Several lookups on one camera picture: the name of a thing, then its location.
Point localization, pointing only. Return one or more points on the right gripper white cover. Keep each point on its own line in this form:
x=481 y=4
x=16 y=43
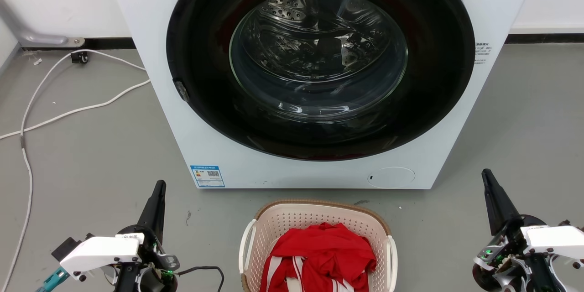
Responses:
x=552 y=239

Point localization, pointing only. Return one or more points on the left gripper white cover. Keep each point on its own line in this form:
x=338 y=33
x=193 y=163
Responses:
x=102 y=251

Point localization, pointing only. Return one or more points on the cream plastic laundry basket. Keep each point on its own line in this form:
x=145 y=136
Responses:
x=292 y=216

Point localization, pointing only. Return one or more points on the blue energy label sticker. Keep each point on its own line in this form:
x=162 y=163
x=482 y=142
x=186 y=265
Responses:
x=207 y=176

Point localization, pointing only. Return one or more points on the round white filter cover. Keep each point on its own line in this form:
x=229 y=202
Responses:
x=391 y=177

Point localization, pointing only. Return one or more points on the black round washer door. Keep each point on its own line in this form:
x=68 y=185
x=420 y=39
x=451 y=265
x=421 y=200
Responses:
x=205 y=100

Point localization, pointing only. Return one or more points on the teal plastic connector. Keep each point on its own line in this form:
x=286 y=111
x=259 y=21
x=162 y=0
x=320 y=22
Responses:
x=51 y=281

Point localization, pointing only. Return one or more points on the small text warning sticker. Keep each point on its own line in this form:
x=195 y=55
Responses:
x=482 y=53

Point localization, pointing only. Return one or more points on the small black caster wheel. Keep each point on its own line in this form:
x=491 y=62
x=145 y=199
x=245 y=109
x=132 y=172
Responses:
x=80 y=57

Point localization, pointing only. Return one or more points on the red and white garment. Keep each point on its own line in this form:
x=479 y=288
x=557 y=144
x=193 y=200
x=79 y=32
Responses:
x=324 y=255

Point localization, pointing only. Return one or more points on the white front-load washing machine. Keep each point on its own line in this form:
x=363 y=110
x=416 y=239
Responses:
x=150 y=32

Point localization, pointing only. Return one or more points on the grey metal floor pipe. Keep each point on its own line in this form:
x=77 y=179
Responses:
x=32 y=36

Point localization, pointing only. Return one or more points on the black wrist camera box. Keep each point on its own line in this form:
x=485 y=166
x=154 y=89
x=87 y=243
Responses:
x=65 y=247

